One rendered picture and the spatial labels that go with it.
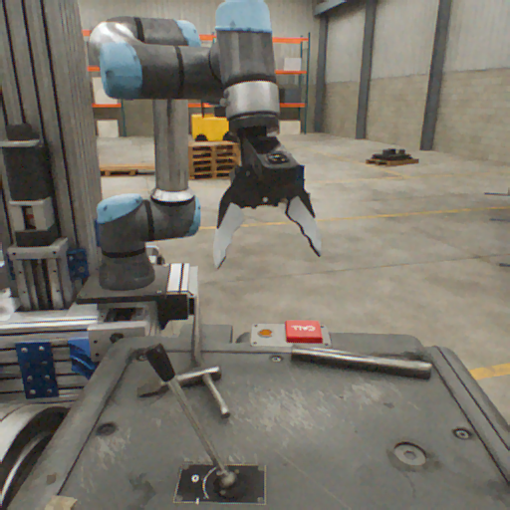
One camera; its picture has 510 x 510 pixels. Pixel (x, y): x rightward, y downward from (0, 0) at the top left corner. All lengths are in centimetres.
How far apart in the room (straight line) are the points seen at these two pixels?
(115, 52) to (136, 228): 58
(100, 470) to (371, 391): 35
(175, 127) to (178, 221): 24
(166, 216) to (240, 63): 63
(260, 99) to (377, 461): 46
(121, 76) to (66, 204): 75
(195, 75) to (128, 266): 63
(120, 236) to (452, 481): 91
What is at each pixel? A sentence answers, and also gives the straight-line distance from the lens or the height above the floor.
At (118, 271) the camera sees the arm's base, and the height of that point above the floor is 121.
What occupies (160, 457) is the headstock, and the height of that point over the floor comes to 126.
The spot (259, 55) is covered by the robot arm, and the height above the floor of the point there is 169.
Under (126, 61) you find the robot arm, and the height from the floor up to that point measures 168.
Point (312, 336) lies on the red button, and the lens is 74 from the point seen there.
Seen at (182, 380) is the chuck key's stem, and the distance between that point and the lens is 64.
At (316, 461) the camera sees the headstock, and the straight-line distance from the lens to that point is 54.
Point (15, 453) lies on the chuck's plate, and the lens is 69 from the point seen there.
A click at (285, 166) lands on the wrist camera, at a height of 156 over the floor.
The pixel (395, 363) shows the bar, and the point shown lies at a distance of 69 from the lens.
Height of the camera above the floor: 163
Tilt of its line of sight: 20 degrees down
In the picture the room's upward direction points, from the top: straight up
